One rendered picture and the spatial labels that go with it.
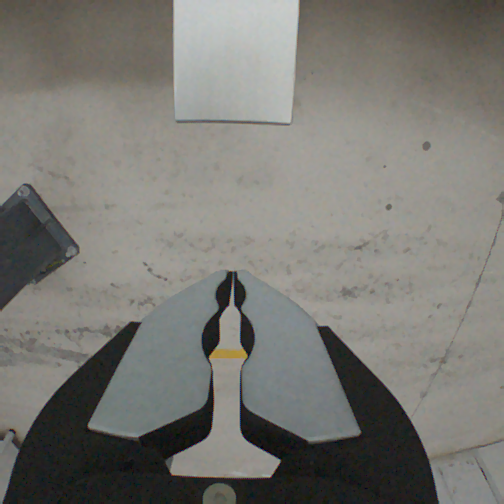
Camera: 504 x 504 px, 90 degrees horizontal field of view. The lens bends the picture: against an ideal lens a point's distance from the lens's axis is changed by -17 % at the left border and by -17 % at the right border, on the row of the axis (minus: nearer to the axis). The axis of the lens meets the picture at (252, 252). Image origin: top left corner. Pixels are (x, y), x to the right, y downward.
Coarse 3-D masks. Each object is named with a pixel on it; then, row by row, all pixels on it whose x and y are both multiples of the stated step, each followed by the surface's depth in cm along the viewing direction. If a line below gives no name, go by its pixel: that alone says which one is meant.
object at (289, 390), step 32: (256, 288) 11; (256, 320) 10; (288, 320) 10; (256, 352) 8; (288, 352) 8; (320, 352) 8; (256, 384) 7; (288, 384) 7; (320, 384) 7; (256, 416) 7; (288, 416) 7; (320, 416) 6; (352, 416) 6; (288, 448) 6
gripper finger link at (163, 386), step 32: (192, 288) 11; (224, 288) 12; (160, 320) 9; (192, 320) 9; (128, 352) 8; (160, 352) 8; (192, 352) 8; (128, 384) 7; (160, 384) 7; (192, 384) 7; (96, 416) 6; (128, 416) 6; (160, 416) 6; (192, 416) 7; (160, 448) 6
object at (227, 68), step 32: (192, 0) 6; (224, 0) 6; (256, 0) 6; (288, 0) 6; (192, 32) 6; (224, 32) 6; (256, 32) 6; (288, 32) 6; (192, 64) 6; (224, 64) 6; (256, 64) 7; (288, 64) 7; (192, 96) 7; (224, 96) 7; (256, 96) 7; (288, 96) 7
